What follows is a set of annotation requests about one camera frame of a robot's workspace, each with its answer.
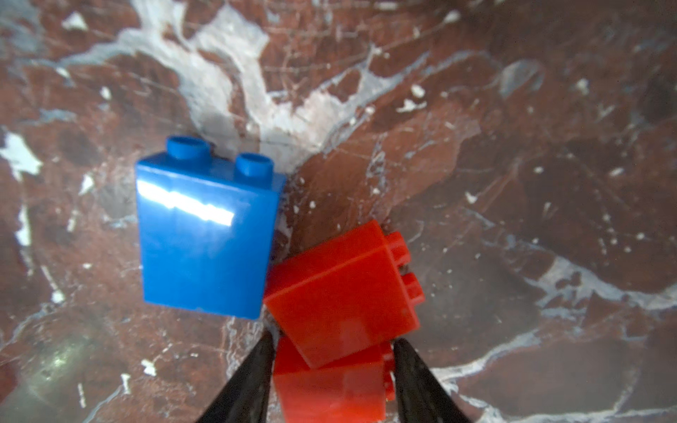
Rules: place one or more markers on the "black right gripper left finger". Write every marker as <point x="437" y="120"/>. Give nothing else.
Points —
<point x="245" y="397"/>

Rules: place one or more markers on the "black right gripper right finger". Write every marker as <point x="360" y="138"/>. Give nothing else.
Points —
<point x="420" y="397"/>

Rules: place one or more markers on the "blue lego brick right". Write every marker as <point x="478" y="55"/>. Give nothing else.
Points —
<point x="206" y="227"/>

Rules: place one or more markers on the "red lego brick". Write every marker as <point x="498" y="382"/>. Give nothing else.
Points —
<point x="339" y="306"/>

